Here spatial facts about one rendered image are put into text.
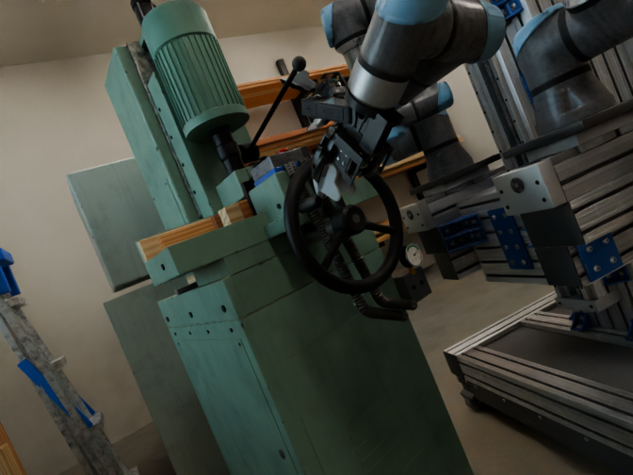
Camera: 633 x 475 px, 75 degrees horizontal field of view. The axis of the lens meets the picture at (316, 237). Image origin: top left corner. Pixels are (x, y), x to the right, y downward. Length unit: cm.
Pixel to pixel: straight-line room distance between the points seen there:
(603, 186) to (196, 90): 92
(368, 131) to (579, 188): 49
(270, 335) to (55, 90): 307
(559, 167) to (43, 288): 307
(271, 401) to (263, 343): 12
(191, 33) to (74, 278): 243
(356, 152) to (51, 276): 291
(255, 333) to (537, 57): 81
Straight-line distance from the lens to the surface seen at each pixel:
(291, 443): 94
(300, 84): 113
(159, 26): 118
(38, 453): 343
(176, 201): 126
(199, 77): 111
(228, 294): 86
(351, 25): 141
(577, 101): 101
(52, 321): 332
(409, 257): 108
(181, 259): 84
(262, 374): 89
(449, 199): 135
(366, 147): 60
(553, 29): 102
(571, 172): 94
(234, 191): 109
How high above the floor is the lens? 82
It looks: 1 degrees down
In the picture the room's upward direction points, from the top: 23 degrees counter-clockwise
